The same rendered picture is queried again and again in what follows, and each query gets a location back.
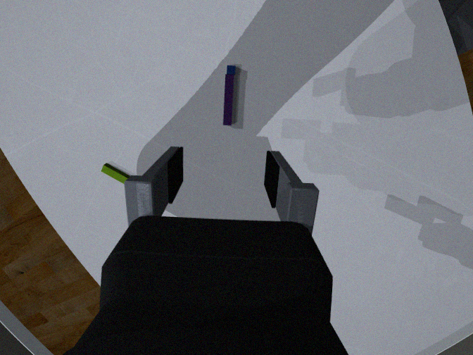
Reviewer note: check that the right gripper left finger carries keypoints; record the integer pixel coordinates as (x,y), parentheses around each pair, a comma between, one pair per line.
(149,194)

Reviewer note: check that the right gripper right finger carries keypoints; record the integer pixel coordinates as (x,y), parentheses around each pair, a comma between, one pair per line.
(294,201)

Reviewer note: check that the lime green rod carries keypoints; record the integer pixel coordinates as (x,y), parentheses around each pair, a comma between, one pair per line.
(114,173)

